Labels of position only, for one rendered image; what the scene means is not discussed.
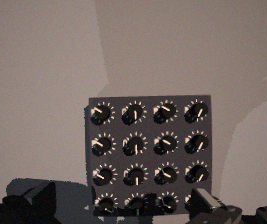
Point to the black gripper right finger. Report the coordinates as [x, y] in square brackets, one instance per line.
[205, 208]

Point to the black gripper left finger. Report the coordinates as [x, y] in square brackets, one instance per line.
[13, 208]

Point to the dark grey knob box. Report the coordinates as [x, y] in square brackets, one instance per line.
[169, 175]

